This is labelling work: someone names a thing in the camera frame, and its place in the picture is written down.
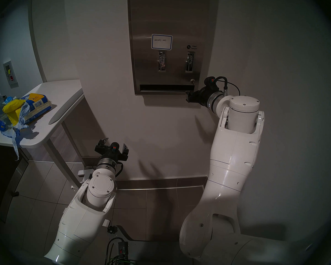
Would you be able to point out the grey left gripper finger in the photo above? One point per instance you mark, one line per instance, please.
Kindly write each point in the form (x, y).
(103, 143)
(125, 149)

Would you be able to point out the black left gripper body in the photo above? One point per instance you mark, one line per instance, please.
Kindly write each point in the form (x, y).
(103, 151)

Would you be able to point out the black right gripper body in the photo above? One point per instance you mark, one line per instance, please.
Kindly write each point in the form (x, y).
(200, 97)

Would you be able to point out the steel dispenser door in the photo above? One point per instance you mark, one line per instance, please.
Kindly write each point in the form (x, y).
(143, 68)

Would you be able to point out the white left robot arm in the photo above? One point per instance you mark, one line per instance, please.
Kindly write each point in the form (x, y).
(82, 220)

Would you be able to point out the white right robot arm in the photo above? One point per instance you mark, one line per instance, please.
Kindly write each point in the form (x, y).
(237, 156)

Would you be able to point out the steel dispenser cabinet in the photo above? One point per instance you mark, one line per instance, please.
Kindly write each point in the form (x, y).
(165, 88)

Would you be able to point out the black door stopper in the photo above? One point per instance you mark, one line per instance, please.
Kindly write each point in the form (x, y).
(15, 194)

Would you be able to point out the dark brown restroom door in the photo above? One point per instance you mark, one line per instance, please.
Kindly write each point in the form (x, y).
(2, 179)

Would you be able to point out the chrome dispensing lever mechanism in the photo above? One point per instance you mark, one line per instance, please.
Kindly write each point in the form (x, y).
(189, 61)
(162, 61)

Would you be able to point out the black free tampon sticker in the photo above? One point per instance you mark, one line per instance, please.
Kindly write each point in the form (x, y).
(192, 47)

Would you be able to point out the white label blue border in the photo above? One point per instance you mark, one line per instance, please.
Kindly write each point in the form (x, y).
(161, 42)

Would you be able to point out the white overbed table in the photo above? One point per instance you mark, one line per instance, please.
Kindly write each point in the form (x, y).
(58, 101)

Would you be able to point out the blue yellow pad package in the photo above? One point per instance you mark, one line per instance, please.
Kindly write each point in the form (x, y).
(40, 105)

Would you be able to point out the black base knob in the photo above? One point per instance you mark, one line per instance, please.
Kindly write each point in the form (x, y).
(112, 229)

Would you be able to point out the torn blue plastic wrapper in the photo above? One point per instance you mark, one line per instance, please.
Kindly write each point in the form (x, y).
(15, 145)

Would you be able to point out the yellow wrapped pad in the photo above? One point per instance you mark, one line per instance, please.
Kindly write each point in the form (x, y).
(13, 105)
(14, 118)

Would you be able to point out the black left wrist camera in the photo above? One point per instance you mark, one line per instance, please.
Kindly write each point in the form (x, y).
(115, 149)

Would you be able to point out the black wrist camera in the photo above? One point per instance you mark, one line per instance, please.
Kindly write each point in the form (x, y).
(115, 149)
(211, 83)

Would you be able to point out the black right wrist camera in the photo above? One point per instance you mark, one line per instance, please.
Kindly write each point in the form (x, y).
(211, 83)

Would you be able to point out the black box red switch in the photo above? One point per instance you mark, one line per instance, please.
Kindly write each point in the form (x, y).
(123, 248)

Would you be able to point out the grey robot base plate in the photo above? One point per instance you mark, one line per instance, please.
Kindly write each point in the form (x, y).
(154, 250)

